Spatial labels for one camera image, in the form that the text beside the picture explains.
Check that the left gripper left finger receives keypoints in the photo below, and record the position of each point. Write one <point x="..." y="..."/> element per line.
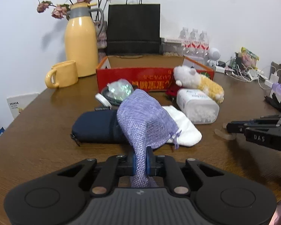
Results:
<point x="108" y="173"/>

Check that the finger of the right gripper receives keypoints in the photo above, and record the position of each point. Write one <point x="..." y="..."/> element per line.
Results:
<point x="265" y="125"/>

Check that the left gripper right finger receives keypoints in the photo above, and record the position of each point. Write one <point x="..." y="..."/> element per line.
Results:
<point x="169" y="170"/>

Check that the purple woven pouch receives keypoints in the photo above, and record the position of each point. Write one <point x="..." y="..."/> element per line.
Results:
<point x="145" y="124"/>

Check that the iridescent plastic bag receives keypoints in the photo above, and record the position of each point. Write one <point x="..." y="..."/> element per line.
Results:
<point x="119" y="90"/>

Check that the clear tape piece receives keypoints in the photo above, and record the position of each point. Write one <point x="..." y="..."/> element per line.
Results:
<point x="224" y="134"/>

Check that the white cloth pouch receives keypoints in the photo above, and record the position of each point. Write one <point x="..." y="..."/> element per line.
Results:
<point x="189" y="134"/>

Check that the cotton swab plastic box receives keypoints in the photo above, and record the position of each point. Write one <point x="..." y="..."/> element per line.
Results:
<point x="199" y="108"/>

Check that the navy blue zip case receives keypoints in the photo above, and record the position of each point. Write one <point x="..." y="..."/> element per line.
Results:
<point x="100" y="127"/>

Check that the white power adapter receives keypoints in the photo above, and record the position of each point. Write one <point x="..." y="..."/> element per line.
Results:
<point x="219" y="69"/>

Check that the colourful snack packet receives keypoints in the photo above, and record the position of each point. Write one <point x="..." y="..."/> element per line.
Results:
<point x="249" y="59"/>

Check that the white yellow plush hamster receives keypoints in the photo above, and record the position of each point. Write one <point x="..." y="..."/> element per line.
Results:
<point x="188" y="77"/>

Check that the small white robot toy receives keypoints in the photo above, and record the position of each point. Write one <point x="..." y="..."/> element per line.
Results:
<point x="213" y="57"/>

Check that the right water bottle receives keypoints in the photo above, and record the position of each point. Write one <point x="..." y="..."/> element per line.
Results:
<point x="204" y="45"/>

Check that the water bottle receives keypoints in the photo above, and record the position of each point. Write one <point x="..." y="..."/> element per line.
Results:
<point x="194" y="42"/>
<point x="184" y="36"/>
<point x="204" y="45"/>

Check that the red cardboard box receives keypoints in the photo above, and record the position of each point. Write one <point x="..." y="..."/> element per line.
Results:
<point x="147" y="72"/>

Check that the middle water bottle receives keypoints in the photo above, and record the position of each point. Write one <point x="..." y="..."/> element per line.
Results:
<point x="194" y="42"/>

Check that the clear jar with seeds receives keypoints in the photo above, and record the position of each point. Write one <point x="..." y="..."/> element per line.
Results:
<point x="171" y="49"/>

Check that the left water bottle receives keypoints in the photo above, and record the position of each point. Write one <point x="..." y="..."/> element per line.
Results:
<point x="184" y="36"/>

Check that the white box on jar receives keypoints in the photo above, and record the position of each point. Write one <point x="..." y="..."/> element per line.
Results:
<point x="169" y="40"/>

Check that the yellow ceramic mug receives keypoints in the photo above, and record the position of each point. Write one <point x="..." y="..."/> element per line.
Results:
<point x="63" y="74"/>

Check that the yellow thermos jug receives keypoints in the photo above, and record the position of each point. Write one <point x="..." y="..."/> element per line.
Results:
<point x="84" y="25"/>

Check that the black paper shopping bag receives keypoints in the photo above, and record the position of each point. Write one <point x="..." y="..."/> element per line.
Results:
<point x="133" y="29"/>

